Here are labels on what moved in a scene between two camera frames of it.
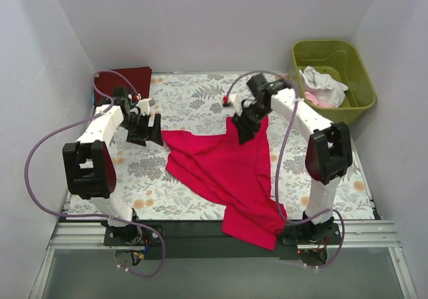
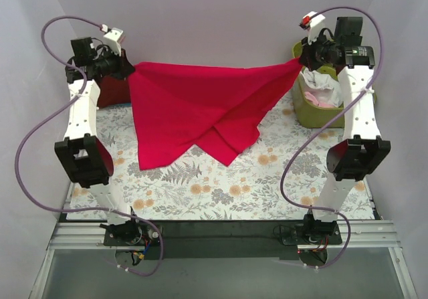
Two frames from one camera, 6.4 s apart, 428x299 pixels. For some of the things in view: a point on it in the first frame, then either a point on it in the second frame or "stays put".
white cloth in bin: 326,89 stays put
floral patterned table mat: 189,100 stays put
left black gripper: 144,129 → 124,66
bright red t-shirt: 236,175 → 217,108
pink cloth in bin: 311,97 stays put
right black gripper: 247,122 → 306,57
